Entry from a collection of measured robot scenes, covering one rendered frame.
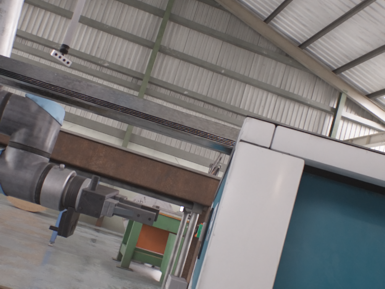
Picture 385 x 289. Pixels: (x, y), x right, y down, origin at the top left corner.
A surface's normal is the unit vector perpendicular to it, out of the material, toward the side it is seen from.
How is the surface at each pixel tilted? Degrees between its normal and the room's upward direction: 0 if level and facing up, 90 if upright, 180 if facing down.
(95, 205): 100
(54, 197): 113
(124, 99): 75
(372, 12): 164
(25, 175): 81
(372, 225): 90
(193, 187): 90
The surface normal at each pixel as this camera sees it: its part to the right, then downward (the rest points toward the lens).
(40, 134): 0.51, 0.00
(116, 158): 0.10, -0.15
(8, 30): 0.82, 0.44
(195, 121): 0.15, -0.40
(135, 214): -0.07, -0.02
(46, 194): -0.14, 0.19
